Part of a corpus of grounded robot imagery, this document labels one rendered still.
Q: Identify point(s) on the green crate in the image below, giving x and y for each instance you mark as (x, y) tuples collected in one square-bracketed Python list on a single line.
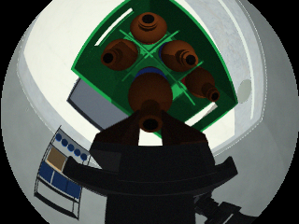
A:
[(114, 85)]

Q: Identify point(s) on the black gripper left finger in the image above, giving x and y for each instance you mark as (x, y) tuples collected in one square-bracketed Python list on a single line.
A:
[(122, 132)]

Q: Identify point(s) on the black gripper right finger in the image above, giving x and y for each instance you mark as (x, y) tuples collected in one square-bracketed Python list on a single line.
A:
[(180, 133)]

